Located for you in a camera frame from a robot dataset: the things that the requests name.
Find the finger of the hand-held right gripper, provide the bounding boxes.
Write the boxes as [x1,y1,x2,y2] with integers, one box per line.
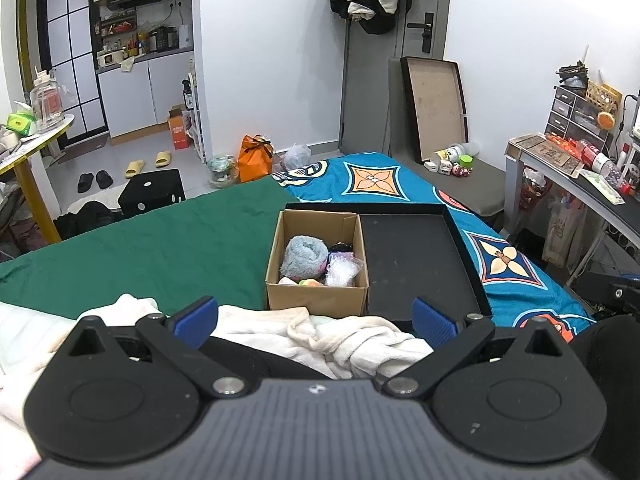
[584,272,640,316]

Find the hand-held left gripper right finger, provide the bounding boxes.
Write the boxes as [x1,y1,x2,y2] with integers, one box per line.
[382,296,573,401]

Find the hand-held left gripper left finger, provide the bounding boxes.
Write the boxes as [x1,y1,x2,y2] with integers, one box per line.
[62,296,256,401]

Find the black tray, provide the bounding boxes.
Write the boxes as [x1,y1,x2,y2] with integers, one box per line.
[285,201,495,322]

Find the clear plastic bag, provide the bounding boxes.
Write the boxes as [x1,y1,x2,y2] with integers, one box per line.
[324,251,363,288]

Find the brown cardboard box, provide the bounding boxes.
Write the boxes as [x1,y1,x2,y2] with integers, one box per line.
[265,210,371,317]

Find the grey mouse plush toy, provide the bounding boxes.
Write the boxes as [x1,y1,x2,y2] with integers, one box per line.
[280,235,331,281]

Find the black desk mat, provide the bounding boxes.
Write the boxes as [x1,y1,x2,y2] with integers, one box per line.
[570,170,640,241]

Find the beige tote bag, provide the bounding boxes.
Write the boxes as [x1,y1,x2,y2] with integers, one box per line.
[542,195,588,268]

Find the green bed sheet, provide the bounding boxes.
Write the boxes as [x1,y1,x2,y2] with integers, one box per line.
[0,177,301,321]

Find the white fluffy blanket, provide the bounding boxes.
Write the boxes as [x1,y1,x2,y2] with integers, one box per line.
[0,294,436,461]

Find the blue patterned blanket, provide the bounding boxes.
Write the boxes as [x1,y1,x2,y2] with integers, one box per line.
[272,151,596,343]

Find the green white booklet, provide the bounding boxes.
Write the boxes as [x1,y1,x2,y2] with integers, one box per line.
[580,169,626,206]

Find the black cube stool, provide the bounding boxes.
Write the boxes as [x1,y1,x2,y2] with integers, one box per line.
[118,169,187,219]

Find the red label plastic bottle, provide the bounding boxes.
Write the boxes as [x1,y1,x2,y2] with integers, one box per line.
[575,139,626,186]

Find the black clothes heap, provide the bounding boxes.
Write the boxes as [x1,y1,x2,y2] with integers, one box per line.
[52,199,126,243]

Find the grey desk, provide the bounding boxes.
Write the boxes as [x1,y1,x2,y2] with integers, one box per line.
[502,132,640,281]

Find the brown patterned mat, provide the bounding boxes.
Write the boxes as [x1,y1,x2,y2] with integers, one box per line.
[507,134,583,178]

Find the red packets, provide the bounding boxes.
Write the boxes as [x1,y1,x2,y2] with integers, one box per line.
[546,132,581,150]

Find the orange bag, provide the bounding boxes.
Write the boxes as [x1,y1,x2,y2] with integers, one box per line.
[237,134,275,184]

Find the white can yellow label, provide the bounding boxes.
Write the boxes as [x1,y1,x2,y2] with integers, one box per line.
[432,146,466,166]

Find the grey drawer organizer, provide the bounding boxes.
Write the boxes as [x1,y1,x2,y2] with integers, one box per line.
[545,85,613,143]

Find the orange carton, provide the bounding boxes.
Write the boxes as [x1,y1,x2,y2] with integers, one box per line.
[167,105,193,151]

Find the white plastic bag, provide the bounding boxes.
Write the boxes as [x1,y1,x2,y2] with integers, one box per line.
[280,142,312,171]

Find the woven bamboo basket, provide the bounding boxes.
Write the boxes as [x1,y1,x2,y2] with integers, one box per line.
[586,82,623,111]

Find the yellow legged table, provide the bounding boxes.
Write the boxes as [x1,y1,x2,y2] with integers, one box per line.
[0,114,76,243]

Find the brown door mat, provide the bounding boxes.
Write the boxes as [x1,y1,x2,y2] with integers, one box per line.
[57,132,110,165]

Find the brown board tray lid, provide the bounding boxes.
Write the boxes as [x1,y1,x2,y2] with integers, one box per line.
[400,56,470,163]

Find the dark ornament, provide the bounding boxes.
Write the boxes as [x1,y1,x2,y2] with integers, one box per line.
[554,62,591,92]

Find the white lower kitchen cabinet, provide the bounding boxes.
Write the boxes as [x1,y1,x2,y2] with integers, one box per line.
[96,52,196,140]

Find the grey door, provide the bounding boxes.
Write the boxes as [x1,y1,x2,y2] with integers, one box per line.
[340,0,453,153]

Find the large glass jar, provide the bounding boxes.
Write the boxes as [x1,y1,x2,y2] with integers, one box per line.
[30,72,68,131]

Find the green tissue box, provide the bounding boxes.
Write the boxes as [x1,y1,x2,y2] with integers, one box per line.
[6,112,37,136]

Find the black framed sliding door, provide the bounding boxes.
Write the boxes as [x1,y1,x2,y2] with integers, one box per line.
[37,0,108,143]

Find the white wire rack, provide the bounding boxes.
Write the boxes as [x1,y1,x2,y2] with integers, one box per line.
[181,57,208,163]

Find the black door handle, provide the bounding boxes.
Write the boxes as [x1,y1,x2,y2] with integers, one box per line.
[407,11,435,53]

